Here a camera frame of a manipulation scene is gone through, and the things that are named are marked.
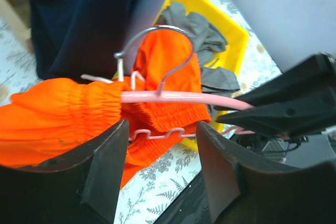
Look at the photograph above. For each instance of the grey shorts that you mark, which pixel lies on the grey shorts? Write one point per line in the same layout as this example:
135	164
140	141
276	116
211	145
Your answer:
207	41

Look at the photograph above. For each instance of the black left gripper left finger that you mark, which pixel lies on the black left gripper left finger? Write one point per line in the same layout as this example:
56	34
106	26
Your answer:
79	186

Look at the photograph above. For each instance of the navy blue shorts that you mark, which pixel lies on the navy blue shorts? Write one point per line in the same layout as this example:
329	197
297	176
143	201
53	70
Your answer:
75	37

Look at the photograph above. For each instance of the wooden clothes rack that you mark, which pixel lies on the wooden clothes rack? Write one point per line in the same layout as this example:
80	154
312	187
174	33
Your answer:
16	13

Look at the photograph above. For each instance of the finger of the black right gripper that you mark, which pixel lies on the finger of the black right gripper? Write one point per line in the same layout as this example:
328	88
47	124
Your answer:
308	115
312	74

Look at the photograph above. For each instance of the pink wavy hanger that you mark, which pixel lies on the pink wavy hanger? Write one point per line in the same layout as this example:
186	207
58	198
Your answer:
172	112

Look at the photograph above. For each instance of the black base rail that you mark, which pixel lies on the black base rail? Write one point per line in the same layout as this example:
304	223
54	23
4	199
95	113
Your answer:
190	207

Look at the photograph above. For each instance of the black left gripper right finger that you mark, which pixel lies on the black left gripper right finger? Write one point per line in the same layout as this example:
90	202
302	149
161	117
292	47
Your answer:
244	187

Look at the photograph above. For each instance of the orange shorts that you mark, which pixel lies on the orange shorts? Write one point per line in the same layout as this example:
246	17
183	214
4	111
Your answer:
57	115

